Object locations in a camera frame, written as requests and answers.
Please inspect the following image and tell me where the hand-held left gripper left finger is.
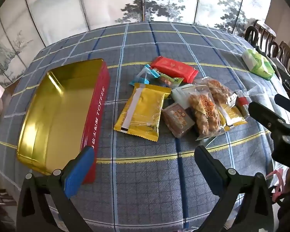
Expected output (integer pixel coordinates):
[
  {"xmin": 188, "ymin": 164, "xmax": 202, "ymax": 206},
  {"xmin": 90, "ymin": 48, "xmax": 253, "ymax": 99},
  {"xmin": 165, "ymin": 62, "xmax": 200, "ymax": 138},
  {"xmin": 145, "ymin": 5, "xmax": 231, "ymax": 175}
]
[{"xmin": 16, "ymin": 146, "xmax": 96, "ymax": 232}]

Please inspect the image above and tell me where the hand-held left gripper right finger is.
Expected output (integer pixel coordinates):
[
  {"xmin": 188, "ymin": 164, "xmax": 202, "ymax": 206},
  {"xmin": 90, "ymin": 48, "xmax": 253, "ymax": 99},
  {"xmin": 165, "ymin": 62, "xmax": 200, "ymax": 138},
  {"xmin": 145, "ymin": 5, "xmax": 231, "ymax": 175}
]
[{"xmin": 194, "ymin": 146, "xmax": 275, "ymax": 232}]

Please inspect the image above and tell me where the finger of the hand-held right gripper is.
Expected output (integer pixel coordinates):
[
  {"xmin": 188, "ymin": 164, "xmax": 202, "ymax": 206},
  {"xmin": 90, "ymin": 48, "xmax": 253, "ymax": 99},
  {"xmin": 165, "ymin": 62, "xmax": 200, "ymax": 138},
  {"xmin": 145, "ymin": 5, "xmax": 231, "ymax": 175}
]
[
  {"xmin": 248, "ymin": 101, "xmax": 289, "ymax": 132},
  {"xmin": 274, "ymin": 94, "xmax": 290, "ymax": 118}
]

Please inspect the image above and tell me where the red label clear packet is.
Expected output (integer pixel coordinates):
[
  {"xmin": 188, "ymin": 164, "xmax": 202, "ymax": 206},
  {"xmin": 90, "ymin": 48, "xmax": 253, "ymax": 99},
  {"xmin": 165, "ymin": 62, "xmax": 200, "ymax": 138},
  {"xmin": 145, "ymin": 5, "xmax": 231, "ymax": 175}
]
[{"xmin": 235, "ymin": 90, "xmax": 252, "ymax": 118}]

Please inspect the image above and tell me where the fried twist clear packet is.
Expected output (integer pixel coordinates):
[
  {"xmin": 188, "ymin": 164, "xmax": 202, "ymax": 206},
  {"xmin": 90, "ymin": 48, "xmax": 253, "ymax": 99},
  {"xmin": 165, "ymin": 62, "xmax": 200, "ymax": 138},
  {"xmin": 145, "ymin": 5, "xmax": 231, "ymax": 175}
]
[
  {"xmin": 187, "ymin": 87, "xmax": 226, "ymax": 141},
  {"xmin": 193, "ymin": 77, "xmax": 238, "ymax": 107}
]

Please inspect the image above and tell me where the brown pastry clear packet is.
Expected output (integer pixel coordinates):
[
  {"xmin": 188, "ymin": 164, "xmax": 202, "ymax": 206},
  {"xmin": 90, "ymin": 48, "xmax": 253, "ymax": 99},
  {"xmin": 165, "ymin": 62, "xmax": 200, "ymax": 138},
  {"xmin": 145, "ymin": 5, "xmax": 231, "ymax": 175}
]
[{"xmin": 162, "ymin": 102, "xmax": 196, "ymax": 139}]

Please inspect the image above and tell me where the red tin box gold inside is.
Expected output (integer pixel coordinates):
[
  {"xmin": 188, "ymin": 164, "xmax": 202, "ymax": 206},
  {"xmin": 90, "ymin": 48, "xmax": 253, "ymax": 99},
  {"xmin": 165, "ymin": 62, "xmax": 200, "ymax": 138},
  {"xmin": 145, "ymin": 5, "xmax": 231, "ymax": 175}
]
[{"xmin": 16, "ymin": 58, "xmax": 111, "ymax": 184}]

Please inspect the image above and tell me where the red snack packet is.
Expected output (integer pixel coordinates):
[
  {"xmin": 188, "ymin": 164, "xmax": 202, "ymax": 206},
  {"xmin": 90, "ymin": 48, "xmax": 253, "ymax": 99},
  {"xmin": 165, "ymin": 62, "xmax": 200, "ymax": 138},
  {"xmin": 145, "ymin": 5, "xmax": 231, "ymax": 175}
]
[{"xmin": 150, "ymin": 56, "xmax": 199, "ymax": 84}]

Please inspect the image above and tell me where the small yellow snack packet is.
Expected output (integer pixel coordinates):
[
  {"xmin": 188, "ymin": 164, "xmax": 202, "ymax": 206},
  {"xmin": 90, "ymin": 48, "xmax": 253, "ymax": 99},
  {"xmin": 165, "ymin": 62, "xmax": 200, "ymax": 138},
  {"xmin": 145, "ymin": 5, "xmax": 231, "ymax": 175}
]
[{"xmin": 219, "ymin": 101, "xmax": 248, "ymax": 128}]

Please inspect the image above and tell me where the dark wooden chair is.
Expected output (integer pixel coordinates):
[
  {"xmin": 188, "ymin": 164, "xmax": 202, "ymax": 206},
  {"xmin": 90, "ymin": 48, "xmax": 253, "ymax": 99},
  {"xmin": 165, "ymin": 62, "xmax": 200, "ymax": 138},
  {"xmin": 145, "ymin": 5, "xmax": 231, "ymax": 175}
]
[
  {"xmin": 244, "ymin": 19, "xmax": 279, "ymax": 54},
  {"xmin": 268, "ymin": 41, "xmax": 290, "ymax": 99}
]

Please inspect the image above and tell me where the green white tissue pack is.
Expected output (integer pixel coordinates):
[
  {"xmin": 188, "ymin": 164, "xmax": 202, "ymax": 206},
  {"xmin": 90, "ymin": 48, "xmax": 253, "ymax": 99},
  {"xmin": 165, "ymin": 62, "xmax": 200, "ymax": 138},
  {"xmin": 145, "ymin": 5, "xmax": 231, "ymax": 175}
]
[{"xmin": 241, "ymin": 48, "xmax": 275, "ymax": 81}]

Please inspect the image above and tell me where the grey plaid tablecloth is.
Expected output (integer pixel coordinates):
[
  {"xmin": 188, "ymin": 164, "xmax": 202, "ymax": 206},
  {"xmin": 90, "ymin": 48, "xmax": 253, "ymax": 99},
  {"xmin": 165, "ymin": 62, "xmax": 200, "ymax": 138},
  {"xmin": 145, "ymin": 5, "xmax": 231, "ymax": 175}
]
[{"xmin": 0, "ymin": 21, "xmax": 290, "ymax": 232}]

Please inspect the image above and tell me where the green candy packet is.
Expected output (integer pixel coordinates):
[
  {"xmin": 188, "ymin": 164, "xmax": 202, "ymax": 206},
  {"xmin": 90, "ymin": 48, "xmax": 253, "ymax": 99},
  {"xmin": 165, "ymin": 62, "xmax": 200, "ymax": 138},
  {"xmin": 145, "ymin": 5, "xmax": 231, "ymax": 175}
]
[{"xmin": 157, "ymin": 72, "xmax": 184, "ymax": 89}]

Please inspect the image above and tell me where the blue candy wrapper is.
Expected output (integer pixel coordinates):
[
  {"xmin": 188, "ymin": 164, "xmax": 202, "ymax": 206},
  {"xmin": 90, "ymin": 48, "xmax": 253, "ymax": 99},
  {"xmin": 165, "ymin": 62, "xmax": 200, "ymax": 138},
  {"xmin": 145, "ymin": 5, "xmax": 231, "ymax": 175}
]
[{"xmin": 129, "ymin": 64, "xmax": 160, "ymax": 87}]

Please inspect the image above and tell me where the painted folding screen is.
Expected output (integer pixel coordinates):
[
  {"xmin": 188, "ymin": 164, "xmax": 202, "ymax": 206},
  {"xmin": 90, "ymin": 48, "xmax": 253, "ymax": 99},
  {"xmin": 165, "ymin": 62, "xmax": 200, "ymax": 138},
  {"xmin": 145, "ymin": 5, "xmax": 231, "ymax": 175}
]
[{"xmin": 0, "ymin": 0, "xmax": 273, "ymax": 90}]

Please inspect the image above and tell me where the pink strap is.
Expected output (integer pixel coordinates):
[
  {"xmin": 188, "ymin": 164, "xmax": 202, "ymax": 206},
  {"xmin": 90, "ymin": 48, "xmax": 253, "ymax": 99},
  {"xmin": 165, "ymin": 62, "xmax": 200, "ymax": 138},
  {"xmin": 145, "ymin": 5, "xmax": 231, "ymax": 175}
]
[{"xmin": 271, "ymin": 169, "xmax": 287, "ymax": 202}]

